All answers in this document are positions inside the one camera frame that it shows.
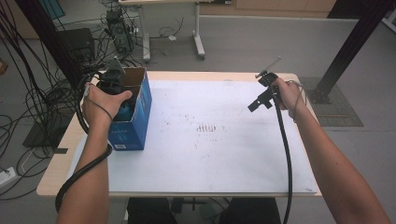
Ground black metal post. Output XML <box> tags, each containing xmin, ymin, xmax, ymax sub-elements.
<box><xmin>310</xmin><ymin>0</ymin><xmax>396</xmax><ymax>105</ymax></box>
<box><xmin>14</xmin><ymin>0</ymin><xmax>82</xmax><ymax>90</ymax></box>

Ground blue detergent bottle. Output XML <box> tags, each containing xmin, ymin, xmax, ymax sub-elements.
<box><xmin>113</xmin><ymin>100</ymin><xmax>138</xmax><ymax>123</ymax></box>

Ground person's left hand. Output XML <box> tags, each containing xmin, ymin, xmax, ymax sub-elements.
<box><xmin>81</xmin><ymin>83</ymin><xmax>134</xmax><ymax>127</ymax></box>

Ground computer tower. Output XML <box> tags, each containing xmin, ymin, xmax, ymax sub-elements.
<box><xmin>106</xmin><ymin>8</ymin><xmax>135</xmax><ymax>54</ymax></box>

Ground bundle of black cables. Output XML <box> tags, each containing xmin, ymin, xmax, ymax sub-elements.
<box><xmin>0</xmin><ymin>0</ymin><xmax>94</xmax><ymax>200</ymax></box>

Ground black equipment box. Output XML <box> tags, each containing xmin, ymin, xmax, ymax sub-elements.
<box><xmin>58</xmin><ymin>27</ymin><xmax>96</xmax><ymax>65</ymax></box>

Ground light wooden table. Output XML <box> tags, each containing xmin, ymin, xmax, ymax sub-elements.
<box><xmin>35</xmin><ymin>70</ymin><xmax>323</xmax><ymax>199</ymax></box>

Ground white power strip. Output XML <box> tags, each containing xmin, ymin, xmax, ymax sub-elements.
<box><xmin>0</xmin><ymin>166</ymin><xmax>17</xmax><ymax>189</ymax></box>

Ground grey wrist cord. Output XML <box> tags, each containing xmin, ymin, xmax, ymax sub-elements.
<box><xmin>83</xmin><ymin>83</ymin><xmax>114</xmax><ymax>121</ymax></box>
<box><xmin>285</xmin><ymin>79</ymin><xmax>308</xmax><ymax>124</ymax></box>

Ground black floor plate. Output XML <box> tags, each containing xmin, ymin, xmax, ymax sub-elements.
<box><xmin>22</xmin><ymin>106</ymin><xmax>77</xmax><ymax>149</ymax></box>

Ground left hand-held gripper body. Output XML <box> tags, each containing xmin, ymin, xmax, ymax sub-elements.
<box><xmin>96</xmin><ymin>58</ymin><xmax>134</xmax><ymax>95</ymax></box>

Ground person's legs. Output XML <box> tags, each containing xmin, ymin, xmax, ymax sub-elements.
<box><xmin>126</xmin><ymin>197</ymin><xmax>283</xmax><ymax>224</ymax></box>

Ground white desk frame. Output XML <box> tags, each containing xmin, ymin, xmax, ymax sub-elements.
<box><xmin>119</xmin><ymin>0</ymin><xmax>207</xmax><ymax>62</ymax></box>

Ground wooden cabinet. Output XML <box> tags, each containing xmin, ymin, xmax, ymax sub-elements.
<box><xmin>199</xmin><ymin>0</ymin><xmax>338</xmax><ymax>19</ymax></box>

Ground person's right hand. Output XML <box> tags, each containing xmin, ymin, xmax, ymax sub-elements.
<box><xmin>273</xmin><ymin>77</ymin><xmax>308</xmax><ymax>119</ymax></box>

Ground white table mat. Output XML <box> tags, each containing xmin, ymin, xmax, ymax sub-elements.
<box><xmin>66</xmin><ymin>79</ymin><xmax>319</xmax><ymax>194</ymax></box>

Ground blue cardboard box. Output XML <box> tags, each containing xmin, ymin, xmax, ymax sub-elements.
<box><xmin>106</xmin><ymin>66</ymin><xmax>153</xmax><ymax>152</ymax></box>

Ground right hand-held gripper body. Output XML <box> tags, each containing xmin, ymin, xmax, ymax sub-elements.
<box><xmin>254</xmin><ymin>55</ymin><xmax>283</xmax><ymax>110</ymax></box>

